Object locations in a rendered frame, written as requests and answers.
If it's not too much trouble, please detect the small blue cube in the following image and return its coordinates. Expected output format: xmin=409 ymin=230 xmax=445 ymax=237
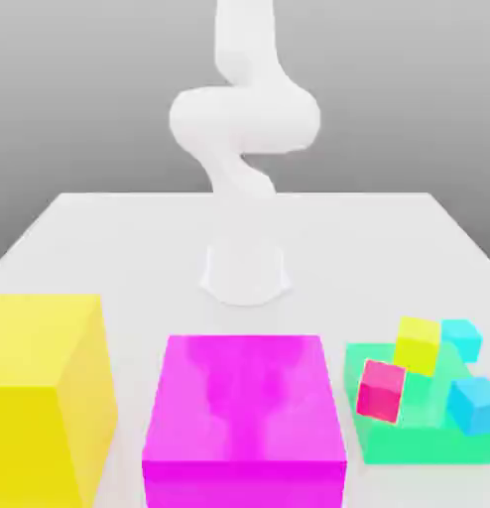
xmin=445 ymin=376 xmax=490 ymax=437

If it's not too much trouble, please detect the small cyan cube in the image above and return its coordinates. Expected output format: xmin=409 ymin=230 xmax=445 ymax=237
xmin=439 ymin=318 xmax=484 ymax=364

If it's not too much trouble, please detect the large green box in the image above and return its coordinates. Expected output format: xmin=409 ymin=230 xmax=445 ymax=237
xmin=343 ymin=341 xmax=490 ymax=466

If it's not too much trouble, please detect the small pink cube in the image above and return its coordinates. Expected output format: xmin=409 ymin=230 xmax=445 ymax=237
xmin=355 ymin=358 xmax=408 ymax=425

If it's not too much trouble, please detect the large magenta box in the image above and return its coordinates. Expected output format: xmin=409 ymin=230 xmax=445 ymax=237
xmin=141 ymin=334 xmax=348 ymax=508

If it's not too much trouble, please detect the small yellow cube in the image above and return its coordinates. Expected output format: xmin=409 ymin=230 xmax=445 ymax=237
xmin=393 ymin=316 xmax=442 ymax=378

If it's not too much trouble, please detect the large yellow box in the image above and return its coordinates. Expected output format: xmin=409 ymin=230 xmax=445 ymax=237
xmin=0 ymin=293 xmax=119 ymax=508

